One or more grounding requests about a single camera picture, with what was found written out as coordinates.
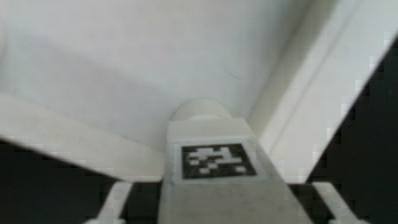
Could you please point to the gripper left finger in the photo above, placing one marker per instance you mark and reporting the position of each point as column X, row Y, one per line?
column 108, row 215

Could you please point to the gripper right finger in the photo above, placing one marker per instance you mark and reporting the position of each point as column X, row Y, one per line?
column 343, row 214

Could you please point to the white table leg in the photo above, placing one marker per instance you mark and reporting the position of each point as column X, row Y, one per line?
column 222, row 187

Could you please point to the white square table top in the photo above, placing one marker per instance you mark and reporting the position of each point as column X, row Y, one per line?
column 108, row 60

